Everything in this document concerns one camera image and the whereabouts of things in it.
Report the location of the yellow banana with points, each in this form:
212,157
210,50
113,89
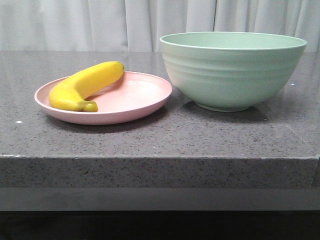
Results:
71,93

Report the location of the pink plate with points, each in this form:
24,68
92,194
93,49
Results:
134,96

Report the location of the green bowl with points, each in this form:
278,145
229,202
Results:
230,71

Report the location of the white curtain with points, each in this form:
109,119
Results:
138,25

